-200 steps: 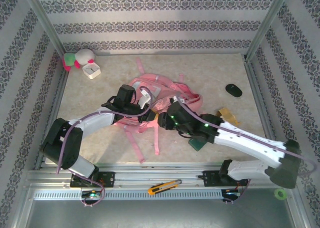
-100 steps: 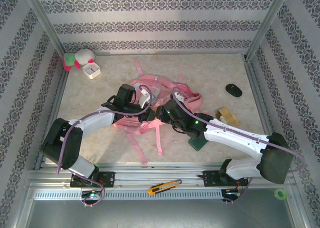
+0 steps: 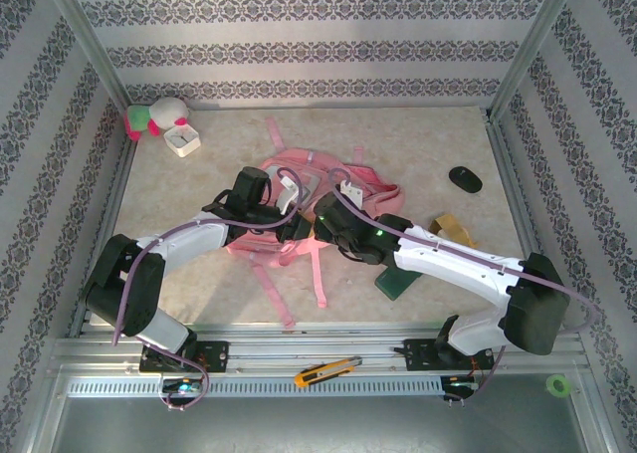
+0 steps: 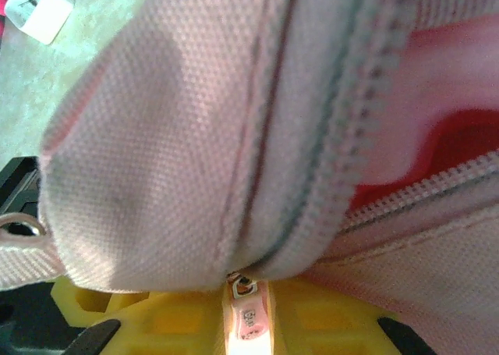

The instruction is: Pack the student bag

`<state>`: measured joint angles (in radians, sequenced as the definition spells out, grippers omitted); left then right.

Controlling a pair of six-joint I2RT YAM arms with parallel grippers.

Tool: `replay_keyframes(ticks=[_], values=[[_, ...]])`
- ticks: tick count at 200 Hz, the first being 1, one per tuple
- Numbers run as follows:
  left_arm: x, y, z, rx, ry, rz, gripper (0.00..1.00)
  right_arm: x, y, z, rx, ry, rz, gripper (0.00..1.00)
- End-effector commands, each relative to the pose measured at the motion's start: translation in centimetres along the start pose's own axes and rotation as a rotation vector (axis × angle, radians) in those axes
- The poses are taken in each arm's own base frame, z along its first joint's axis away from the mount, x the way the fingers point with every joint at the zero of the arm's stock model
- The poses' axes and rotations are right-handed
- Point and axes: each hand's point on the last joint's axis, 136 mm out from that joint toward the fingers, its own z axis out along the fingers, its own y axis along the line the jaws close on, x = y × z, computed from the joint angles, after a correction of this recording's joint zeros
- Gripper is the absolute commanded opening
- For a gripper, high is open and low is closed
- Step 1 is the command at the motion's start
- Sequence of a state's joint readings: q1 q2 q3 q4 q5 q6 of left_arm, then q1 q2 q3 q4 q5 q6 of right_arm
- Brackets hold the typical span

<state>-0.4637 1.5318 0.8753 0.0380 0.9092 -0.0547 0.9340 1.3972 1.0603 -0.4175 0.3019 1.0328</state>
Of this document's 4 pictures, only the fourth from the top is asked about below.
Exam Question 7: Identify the pink backpack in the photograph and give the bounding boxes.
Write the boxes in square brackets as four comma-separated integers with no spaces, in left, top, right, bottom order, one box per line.
[0,0,499,355]

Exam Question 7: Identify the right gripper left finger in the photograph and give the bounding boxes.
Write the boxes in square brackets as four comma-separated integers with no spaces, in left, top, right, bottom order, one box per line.
[50,277,229,355]

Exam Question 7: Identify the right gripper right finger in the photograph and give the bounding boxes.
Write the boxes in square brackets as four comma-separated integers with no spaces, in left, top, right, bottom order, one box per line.
[268,276,437,355]

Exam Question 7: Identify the white square clock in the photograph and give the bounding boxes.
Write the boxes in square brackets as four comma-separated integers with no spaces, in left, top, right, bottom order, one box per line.
[2,0,76,46]

